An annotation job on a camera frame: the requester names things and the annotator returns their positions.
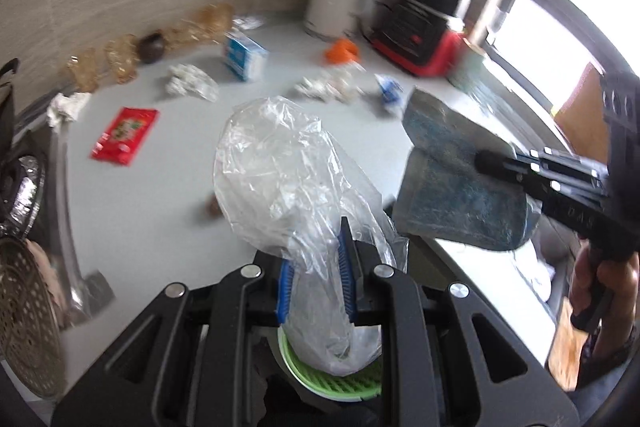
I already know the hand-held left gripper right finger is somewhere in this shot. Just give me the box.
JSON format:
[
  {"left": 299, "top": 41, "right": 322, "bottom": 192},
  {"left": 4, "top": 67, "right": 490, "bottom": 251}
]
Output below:
[{"left": 339, "top": 216, "right": 582, "bottom": 427}]

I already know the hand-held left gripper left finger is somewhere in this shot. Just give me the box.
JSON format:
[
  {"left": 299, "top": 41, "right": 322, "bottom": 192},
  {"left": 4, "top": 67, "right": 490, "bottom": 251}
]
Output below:
[{"left": 50, "top": 256, "right": 295, "bottom": 427}]

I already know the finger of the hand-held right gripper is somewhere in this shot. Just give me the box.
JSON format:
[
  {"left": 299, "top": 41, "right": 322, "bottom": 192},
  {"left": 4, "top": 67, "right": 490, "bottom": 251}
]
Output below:
[
  {"left": 514, "top": 146, "right": 610, "bottom": 182},
  {"left": 474, "top": 149, "right": 612, "bottom": 208}
]

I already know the grey-blue cleaning cloth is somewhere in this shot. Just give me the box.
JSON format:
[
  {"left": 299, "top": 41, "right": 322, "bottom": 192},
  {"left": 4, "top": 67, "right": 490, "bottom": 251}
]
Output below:
[{"left": 391, "top": 87, "right": 543, "bottom": 252}]

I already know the clear plastic bag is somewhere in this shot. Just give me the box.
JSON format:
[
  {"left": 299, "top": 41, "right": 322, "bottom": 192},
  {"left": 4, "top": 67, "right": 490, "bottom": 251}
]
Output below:
[{"left": 213, "top": 96, "right": 410, "bottom": 376}]

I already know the orange foam fruit net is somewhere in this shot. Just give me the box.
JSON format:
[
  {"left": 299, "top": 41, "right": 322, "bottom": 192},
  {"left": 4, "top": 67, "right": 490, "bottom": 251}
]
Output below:
[{"left": 324, "top": 39, "right": 362, "bottom": 64}]

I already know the blue and white milk carton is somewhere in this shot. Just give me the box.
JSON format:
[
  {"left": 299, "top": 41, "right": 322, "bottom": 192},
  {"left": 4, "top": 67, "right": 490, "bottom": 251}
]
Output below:
[{"left": 223, "top": 32, "right": 269, "bottom": 82}]

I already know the person's right hand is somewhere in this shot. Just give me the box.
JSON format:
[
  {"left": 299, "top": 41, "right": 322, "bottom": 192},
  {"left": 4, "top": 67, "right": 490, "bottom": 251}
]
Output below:
[{"left": 569, "top": 246, "right": 640, "bottom": 360}]

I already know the brown wooden board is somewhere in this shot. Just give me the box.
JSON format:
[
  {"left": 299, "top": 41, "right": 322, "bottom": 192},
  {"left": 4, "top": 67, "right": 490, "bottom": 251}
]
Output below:
[{"left": 554, "top": 62, "right": 613, "bottom": 154}]

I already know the green sink strainer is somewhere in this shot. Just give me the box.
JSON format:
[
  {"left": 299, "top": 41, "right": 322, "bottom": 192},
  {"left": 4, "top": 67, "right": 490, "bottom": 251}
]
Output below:
[{"left": 276, "top": 326, "right": 384, "bottom": 404}]

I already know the pale green container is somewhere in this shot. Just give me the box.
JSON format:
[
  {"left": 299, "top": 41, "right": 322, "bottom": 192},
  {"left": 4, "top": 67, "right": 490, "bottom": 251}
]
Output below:
[{"left": 448, "top": 50, "right": 487, "bottom": 88}]

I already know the small blue and white packet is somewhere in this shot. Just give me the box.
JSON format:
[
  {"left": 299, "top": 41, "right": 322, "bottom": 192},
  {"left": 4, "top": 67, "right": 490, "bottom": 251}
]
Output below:
[{"left": 375, "top": 74, "right": 407, "bottom": 114}]

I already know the pile of crumpled scraps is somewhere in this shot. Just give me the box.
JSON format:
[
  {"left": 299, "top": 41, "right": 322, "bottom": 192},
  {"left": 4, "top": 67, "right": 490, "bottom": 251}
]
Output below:
[{"left": 299, "top": 66, "right": 368, "bottom": 104}]

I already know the red snack packet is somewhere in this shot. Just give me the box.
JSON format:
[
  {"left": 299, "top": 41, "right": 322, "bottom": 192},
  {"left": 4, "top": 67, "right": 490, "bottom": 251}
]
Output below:
[{"left": 90, "top": 107, "right": 160, "bottom": 166}]

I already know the crumpled white paper wad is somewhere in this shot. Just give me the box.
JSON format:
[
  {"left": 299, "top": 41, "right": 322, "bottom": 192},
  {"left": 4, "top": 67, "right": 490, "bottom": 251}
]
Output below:
[{"left": 166, "top": 63, "right": 220, "bottom": 102}]

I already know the perforated metal steamer tray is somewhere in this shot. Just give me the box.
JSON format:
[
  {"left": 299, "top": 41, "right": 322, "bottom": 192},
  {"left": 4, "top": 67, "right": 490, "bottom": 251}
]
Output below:
[{"left": 0, "top": 237, "right": 67, "bottom": 399}]

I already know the clear glass teapot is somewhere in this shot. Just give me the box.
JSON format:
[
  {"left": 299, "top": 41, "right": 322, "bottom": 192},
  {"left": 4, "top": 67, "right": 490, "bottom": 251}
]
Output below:
[{"left": 164, "top": 20, "right": 206, "bottom": 54}]

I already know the amber glass cup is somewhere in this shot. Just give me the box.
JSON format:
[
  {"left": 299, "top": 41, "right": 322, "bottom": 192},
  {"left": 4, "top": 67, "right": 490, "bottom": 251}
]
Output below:
[{"left": 198, "top": 4, "right": 235, "bottom": 44}]

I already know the brown clay pot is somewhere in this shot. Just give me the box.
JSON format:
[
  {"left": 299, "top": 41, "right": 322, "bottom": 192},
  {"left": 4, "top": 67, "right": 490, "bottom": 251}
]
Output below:
[{"left": 138, "top": 32, "right": 167, "bottom": 64}]

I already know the foil-lined stove burner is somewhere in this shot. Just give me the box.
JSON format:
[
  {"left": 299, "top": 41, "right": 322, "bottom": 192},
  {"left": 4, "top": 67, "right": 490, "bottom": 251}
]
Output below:
[{"left": 0, "top": 151, "right": 47, "bottom": 239}]

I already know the amber patterned glass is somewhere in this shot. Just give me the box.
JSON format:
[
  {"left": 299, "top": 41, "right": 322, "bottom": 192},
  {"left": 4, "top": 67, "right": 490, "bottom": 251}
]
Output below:
[
  {"left": 104, "top": 35, "right": 139, "bottom": 84},
  {"left": 64, "top": 49, "right": 103, "bottom": 94}
]

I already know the crumpled white tissue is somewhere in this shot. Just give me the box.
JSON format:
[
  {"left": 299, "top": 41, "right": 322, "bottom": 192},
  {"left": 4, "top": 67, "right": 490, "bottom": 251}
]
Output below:
[{"left": 47, "top": 92, "right": 92, "bottom": 128}]

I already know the black pan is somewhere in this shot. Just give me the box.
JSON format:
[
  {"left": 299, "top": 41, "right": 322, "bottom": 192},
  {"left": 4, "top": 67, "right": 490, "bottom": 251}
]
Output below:
[{"left": 0, "top": 59, "right": 21, "bottom": 148}]

